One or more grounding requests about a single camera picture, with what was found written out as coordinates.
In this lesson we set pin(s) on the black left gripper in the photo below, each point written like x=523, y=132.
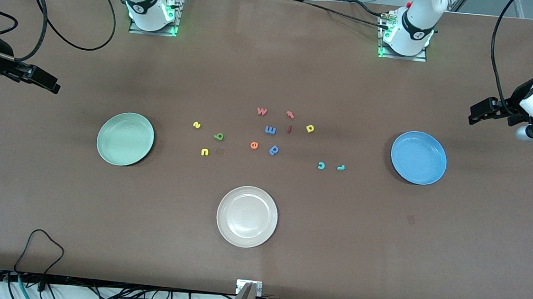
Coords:
x=516, y=103

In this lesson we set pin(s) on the teal foam letter c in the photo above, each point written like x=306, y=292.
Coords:
x=321, y=165

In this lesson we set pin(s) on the yellow foam letter d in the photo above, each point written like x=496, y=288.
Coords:
x=310, y=128

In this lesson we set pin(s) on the yellow foam letter u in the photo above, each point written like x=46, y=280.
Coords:
x=205, y=153

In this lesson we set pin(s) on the green foam letter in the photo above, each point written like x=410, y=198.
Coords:
x=219, y=137

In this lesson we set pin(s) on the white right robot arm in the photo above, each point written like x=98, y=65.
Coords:
x=147, y=2

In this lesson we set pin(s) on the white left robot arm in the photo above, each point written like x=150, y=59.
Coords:
x=414, y=28

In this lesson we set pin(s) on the blue plate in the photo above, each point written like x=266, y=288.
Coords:
x=418, y=157

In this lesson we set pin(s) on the light green plate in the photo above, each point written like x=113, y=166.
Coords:
x=125, y=139

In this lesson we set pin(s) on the pink foam letter t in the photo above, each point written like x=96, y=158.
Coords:
x=290, y=115

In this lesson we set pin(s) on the blue foam letter p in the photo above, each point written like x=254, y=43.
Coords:
x=273, y=150

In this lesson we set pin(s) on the blue foam letter m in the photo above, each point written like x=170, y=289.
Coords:
x=270, y=130

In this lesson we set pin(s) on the pink foam letter w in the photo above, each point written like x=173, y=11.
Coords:
x=262, y=111

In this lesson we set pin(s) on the orange foam letter e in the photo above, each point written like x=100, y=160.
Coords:
x=254, y=145

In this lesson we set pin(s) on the beige plate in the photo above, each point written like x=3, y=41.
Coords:
x=247, y=217

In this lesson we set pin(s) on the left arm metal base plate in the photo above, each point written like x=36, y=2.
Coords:
x=400, y=57

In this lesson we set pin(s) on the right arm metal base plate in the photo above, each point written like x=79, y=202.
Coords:
x=179, y=14

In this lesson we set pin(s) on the white mounting bracket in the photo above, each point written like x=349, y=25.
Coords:
x=258, y=289

